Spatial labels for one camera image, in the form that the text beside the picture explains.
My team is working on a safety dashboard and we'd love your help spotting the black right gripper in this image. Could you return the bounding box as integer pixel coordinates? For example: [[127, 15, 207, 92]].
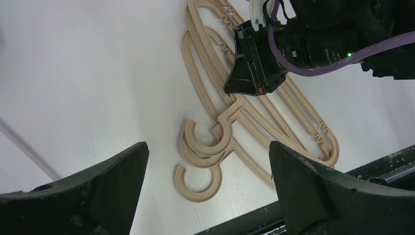
[[224, 19, 308, 96]]

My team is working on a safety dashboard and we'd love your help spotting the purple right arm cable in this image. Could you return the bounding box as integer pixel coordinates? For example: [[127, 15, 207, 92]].
[[267, 0, 415, 77]]

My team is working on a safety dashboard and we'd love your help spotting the beige plastic hanger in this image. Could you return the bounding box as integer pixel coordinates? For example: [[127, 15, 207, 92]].
[[180, 30, 312, 175], [172, 141, 275, 203], [184, 0, 340, 167]]

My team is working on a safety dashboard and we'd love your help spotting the beige plastic hanger bottom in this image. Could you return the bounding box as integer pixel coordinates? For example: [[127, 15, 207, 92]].
[[172, 141, 275, 203]]

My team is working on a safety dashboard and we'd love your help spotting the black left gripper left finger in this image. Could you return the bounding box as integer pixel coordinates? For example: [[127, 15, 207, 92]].
[[0, 142, 149, 235]]

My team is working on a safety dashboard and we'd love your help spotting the white rack foot near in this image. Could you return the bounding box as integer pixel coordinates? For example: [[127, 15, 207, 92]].
[[0, 119, 61, 181]]

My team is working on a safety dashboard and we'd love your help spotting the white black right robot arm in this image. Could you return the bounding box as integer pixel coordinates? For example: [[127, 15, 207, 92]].
[[224, 0, 415, 96]]

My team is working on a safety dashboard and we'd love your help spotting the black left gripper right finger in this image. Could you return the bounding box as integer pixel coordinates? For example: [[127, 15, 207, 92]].
[[269, 141, 415, 235]]

